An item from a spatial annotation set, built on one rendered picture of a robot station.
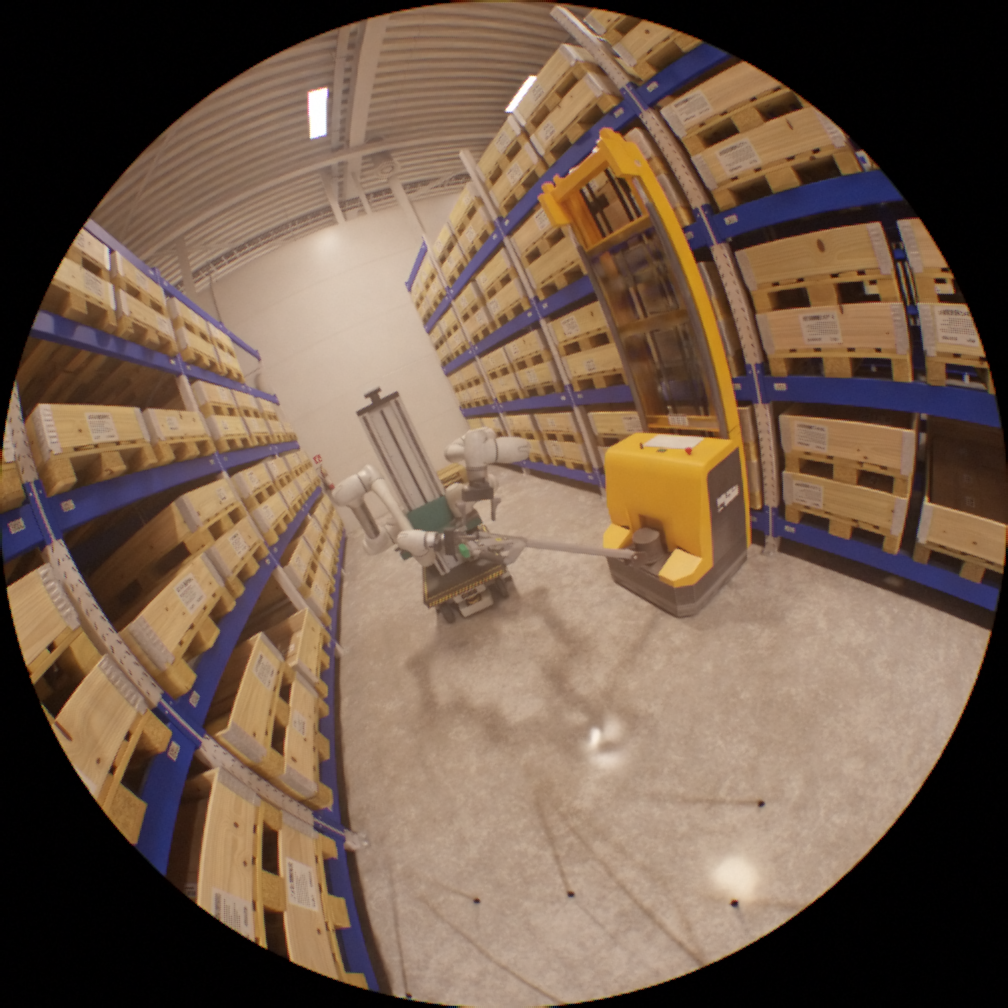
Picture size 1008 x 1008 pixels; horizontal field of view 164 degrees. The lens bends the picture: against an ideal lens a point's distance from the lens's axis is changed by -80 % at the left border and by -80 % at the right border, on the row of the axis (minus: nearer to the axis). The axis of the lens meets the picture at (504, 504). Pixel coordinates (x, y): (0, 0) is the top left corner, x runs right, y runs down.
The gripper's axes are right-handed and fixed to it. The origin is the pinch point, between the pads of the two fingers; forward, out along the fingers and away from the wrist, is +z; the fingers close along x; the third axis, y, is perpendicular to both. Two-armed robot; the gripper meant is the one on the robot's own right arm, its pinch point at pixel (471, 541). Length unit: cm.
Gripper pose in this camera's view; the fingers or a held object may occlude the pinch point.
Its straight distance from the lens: 169.0
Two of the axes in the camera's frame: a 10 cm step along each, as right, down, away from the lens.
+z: 9.9, 0.0, -1.2
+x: 0.3, 9.7, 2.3
